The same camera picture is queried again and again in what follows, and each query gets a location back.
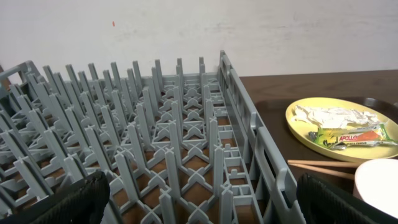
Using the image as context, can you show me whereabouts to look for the lower wooden chopstick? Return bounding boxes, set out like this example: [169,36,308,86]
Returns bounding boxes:
[290,164,354,180]

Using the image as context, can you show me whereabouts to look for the dark brown serving tray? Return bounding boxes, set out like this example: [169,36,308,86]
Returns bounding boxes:
[256,97,397,194]

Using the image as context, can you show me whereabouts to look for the wooden chopstick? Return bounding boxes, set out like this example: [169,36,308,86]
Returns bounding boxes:
[287,160,361,168]
[290,164,354,180]

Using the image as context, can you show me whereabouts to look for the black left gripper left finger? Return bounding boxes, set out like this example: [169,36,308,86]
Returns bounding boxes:
[1,171,110,224]

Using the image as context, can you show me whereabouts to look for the upper wooden chopstick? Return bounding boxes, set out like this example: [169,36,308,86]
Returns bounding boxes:
[287,160,361,168]

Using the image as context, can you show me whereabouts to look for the grey plastic dish rack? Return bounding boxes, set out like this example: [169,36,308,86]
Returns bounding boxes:
[1,52,305,223]

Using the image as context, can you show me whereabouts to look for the green orange snack wrapper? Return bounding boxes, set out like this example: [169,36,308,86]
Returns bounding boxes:
[308,124,397,151]

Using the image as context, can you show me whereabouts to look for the pink white bowl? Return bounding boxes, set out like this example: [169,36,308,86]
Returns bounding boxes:
[353,159,397,218]

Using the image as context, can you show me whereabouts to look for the yellow round plate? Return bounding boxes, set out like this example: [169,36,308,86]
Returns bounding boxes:
[285,97,397,162]

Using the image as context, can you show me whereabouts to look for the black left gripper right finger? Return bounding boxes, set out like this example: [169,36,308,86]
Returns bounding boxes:
[296,173,397,224]

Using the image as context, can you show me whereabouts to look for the white tissue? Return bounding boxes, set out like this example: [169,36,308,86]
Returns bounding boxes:
[292,105,381,129]

